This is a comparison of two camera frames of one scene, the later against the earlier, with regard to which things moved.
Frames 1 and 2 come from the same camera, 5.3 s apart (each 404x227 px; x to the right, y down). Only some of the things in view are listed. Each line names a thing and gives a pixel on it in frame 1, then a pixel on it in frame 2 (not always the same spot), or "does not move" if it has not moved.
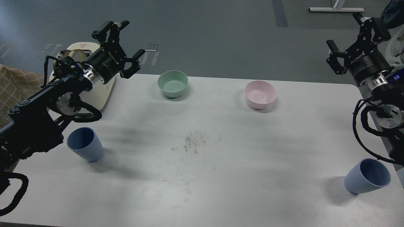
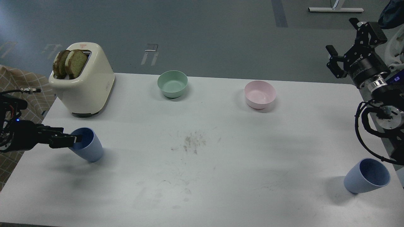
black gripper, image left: [102, 66] -> [26, 134]
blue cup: [367, 174] does not move
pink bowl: [260, 94] does not move
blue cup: [84, 142] does not move
